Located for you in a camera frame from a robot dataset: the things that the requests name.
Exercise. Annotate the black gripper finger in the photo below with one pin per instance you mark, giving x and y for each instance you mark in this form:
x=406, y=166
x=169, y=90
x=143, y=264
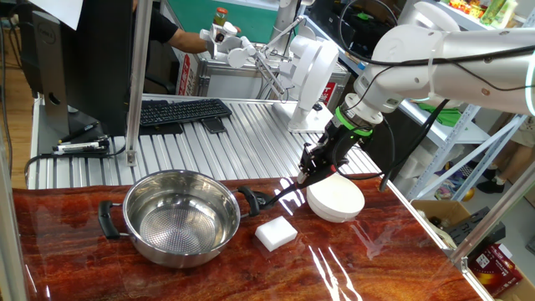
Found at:
x=324, y=173
x=307, y=163

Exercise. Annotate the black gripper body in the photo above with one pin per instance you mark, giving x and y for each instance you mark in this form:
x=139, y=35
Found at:
x=338, y=144

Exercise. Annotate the black ladle red tip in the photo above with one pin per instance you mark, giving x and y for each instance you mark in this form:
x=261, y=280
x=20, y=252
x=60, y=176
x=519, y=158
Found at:
x=284, y=193

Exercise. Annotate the white haptic teleoperation device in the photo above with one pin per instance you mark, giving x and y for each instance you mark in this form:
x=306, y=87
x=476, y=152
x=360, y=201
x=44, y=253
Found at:
x=313, y=71

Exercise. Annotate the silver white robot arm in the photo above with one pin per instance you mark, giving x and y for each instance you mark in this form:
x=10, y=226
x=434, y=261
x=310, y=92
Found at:
x=418, y=71

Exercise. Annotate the person bare forearm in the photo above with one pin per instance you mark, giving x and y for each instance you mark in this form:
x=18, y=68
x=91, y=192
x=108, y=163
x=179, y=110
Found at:
x=188, y=41

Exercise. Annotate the white ceramic bowl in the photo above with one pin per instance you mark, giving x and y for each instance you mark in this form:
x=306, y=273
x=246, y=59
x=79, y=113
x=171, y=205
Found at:
x=338, y=200

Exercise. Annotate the person hand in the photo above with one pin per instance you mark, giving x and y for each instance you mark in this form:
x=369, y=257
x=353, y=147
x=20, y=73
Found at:
x=218, y=37

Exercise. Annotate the black cabinet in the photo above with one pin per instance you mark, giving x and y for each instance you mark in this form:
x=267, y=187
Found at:
x=397, y=138

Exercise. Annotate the white sponge block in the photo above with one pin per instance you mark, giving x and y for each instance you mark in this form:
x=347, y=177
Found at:
x=276, y=234

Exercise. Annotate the white foam packaging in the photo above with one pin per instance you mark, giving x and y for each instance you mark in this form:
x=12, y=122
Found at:
x=418, y=167

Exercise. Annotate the black smartphone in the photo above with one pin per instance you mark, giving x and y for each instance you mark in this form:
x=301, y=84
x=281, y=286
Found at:
x=214, y=125

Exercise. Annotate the green folded bag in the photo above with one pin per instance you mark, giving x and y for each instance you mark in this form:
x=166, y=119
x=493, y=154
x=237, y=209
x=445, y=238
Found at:
x=443, y=115

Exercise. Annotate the silver aluminium case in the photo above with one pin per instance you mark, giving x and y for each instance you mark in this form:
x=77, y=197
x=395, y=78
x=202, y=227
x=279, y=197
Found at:
x=225, y=85

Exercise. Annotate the open cardboard box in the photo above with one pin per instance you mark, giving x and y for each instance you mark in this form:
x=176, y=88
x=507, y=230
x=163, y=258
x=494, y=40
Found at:
x=439, y=209

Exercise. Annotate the colourful cloth bag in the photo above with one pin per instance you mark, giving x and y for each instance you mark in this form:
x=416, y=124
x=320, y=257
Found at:
x=451, y=184

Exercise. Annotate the black equipment case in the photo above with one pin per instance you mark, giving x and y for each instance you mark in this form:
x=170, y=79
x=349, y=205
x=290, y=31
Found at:
x=330, y=21

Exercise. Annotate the black computer keyboard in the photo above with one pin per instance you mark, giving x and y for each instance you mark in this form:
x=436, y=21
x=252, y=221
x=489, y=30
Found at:
x=184, y=112

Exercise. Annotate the white metal shelf rack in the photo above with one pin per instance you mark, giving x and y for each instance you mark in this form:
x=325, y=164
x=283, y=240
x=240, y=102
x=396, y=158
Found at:
x=472, y=134

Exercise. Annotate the grey metal column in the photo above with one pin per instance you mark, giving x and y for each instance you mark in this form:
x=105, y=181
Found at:
x=286, y=16

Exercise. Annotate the black flat pad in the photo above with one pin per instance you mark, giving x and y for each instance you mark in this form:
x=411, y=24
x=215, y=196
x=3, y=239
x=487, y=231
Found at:
x=161, y=129

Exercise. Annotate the black shoe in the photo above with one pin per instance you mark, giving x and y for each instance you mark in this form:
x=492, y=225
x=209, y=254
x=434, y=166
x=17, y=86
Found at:
x=489, y=186

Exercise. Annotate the black plastic part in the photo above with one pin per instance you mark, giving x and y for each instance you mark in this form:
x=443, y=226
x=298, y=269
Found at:
x=476, y=228

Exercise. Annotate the glass jar orange lid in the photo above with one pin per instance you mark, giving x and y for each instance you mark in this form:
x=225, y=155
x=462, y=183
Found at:
x=220, y=16

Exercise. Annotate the person bare leg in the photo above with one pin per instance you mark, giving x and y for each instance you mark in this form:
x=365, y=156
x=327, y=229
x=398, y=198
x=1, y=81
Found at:
x=516, y=161

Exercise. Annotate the colourful toy fruits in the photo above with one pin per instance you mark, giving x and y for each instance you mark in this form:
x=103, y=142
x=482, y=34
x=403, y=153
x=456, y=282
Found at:
x=464, y=5

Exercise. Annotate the green partition board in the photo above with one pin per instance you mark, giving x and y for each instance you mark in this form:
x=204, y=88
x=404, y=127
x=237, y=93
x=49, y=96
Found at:
x=188, y=16

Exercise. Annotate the red printed box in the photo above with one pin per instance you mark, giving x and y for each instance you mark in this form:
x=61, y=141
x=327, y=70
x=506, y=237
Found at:
x=495, y=269

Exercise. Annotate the person black t-shirt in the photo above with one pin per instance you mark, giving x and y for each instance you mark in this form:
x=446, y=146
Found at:
x=161, y=27

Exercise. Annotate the green plastic bottle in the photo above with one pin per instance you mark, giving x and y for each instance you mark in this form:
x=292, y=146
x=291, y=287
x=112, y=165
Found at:
x=492, y=10

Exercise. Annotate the pale green bottle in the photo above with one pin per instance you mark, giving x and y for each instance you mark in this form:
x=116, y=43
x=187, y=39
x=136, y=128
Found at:
x=507, y=14

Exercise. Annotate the red brown woodgrain mat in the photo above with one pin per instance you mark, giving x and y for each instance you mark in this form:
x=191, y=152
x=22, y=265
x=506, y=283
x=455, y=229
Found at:
x=125, y=280

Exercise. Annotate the white marker pen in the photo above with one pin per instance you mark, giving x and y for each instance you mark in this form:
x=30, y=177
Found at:
x=79, y=146

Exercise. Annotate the black pen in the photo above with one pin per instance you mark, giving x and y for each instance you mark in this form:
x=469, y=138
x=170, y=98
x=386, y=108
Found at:
x=79, y=133

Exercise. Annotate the black computer monitor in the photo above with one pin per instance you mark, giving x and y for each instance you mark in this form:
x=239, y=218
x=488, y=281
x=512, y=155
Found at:
x=100, y=62

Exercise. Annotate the tan cardboard box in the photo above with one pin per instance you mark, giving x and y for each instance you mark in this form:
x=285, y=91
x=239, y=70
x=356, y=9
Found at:
x=524, y=292

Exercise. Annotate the silver monitor stand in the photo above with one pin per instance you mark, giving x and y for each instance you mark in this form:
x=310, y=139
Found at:
x=50, y=75

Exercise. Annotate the white paper sheet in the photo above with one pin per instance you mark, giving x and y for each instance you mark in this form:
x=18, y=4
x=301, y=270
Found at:
x=58, y=10

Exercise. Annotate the aluminium frame post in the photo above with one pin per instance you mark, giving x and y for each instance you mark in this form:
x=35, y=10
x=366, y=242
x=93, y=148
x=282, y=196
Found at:
x=140, y=62
x=10, y=251
x=493, y=216

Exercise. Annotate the aluminium frame rail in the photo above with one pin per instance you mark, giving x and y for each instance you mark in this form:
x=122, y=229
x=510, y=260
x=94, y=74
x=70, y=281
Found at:
x=478, y=286

